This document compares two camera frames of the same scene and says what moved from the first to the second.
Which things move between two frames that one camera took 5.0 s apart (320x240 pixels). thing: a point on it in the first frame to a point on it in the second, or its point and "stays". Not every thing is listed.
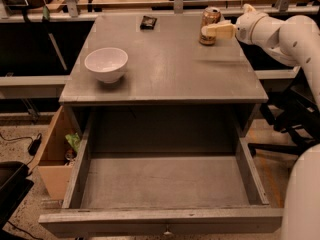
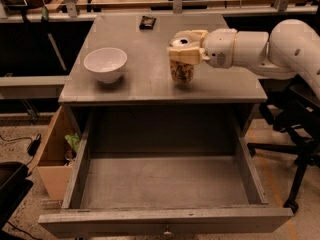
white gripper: [246, 28] to [220, 48]
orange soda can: [210, 15] to [183, 71]
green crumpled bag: [74, 140] stays
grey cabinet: [177, 96] stays
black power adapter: [32, 150] stays
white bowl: [107, 64] stays
